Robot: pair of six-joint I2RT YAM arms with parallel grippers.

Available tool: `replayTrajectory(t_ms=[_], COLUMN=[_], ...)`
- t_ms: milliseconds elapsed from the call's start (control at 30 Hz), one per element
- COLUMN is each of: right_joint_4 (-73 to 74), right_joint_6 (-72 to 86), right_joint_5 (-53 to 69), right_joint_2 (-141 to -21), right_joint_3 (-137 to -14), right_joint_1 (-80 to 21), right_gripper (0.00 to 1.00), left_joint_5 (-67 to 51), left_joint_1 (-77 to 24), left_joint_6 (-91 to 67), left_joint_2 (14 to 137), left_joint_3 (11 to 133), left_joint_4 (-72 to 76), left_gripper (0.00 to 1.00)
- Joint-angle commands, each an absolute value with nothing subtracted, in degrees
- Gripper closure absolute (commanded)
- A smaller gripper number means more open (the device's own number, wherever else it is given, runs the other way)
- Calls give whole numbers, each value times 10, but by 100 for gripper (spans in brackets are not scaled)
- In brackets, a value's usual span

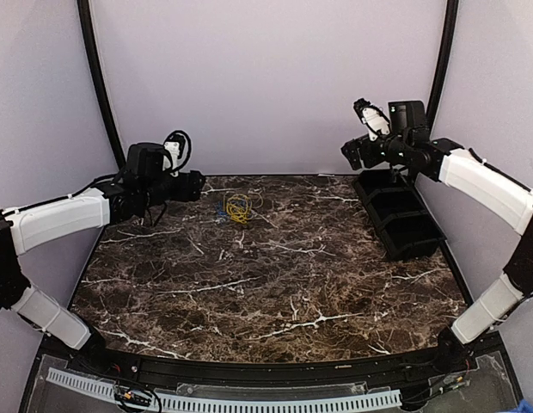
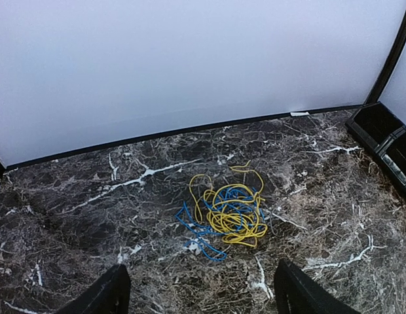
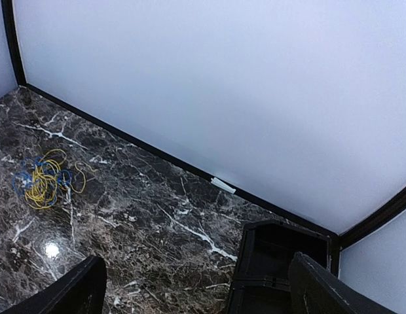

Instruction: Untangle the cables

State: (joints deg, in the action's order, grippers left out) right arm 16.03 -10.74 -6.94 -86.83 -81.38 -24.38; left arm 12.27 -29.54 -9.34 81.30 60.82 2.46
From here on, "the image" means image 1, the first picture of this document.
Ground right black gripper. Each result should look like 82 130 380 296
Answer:
343 132 411 170

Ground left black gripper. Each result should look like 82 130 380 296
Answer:
141 170 205 208

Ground yellow cable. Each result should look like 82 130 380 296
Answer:
222 191 264 225

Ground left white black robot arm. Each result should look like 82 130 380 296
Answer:
0 141 205 375

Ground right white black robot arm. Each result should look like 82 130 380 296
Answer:
341 98 533 373

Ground black three-compartment bin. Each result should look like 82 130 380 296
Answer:
352 170 445 262

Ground blue object at corner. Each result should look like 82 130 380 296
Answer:
515 399 533 413

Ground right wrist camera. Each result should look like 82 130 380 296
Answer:
353 98 390 141

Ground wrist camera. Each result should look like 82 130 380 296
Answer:
163 130 192 177
353 98 390 141

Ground blue cable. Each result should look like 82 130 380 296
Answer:
213 198 233 223

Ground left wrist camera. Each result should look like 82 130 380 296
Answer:
163 130 192 177

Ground right black frame post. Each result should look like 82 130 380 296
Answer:
426 0 459 129

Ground black frame post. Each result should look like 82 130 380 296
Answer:
426 0 459 129
76 0 126 169

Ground left black frame post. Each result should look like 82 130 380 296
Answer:
76 0 126 169

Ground black front rail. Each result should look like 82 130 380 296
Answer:
42 335 504 392

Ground white slotted cable duct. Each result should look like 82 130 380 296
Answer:
46 368 401 413

